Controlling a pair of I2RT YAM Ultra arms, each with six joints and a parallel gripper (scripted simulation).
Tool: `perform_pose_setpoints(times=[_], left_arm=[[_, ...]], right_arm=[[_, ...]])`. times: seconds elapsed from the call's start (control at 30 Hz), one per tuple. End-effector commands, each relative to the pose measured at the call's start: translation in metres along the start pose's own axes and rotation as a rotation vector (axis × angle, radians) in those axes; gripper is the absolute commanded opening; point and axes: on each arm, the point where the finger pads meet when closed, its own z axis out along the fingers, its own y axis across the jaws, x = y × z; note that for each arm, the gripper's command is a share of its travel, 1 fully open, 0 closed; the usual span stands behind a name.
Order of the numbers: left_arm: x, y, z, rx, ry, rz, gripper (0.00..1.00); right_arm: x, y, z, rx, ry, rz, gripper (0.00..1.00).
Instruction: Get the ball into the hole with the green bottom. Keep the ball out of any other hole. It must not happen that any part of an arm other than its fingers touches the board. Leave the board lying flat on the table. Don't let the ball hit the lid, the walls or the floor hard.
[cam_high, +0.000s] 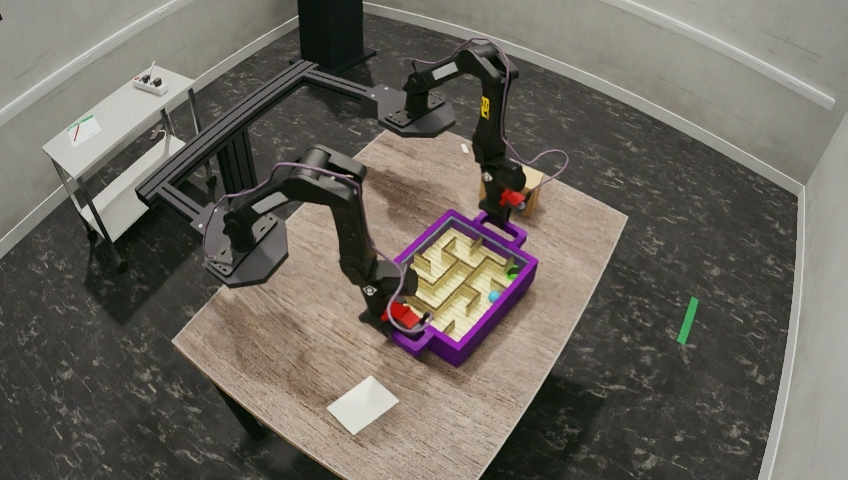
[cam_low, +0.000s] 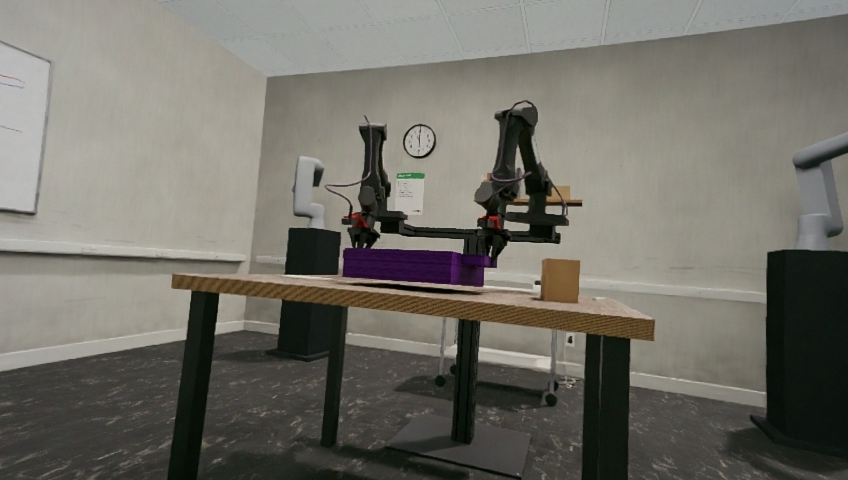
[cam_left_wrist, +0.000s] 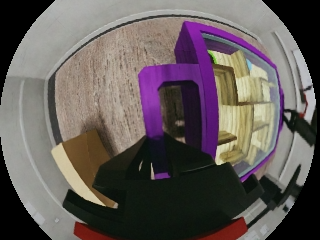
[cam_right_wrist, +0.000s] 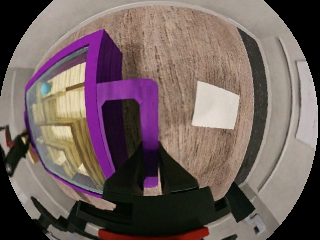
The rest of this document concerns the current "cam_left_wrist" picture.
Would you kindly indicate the purple maze board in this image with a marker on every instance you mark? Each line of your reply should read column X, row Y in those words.
column 235, row 94

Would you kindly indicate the tan cardboard box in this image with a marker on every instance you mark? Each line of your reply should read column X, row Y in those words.
column 79, row 159

